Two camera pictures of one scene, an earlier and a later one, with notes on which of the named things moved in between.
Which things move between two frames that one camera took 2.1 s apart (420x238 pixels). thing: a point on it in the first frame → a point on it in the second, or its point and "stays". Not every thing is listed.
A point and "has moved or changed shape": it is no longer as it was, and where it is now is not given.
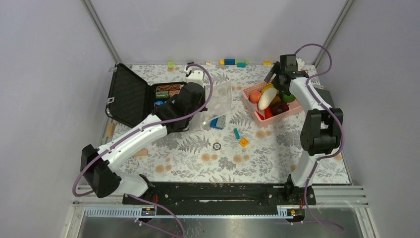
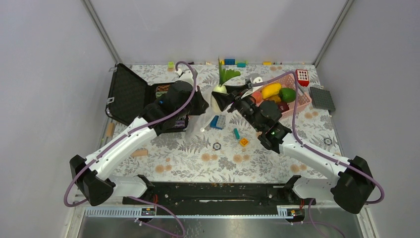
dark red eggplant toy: [279, 107] stays
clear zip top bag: [220, 102] has moved or changed shape
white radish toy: [266, 97] → [225, 76]
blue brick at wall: [230, 61] stays
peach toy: [254, 96] stays
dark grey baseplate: [326, 96] stays
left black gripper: [203, 98] stays
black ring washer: [216, 148] stays
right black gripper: [275, 69] → [224, 99]
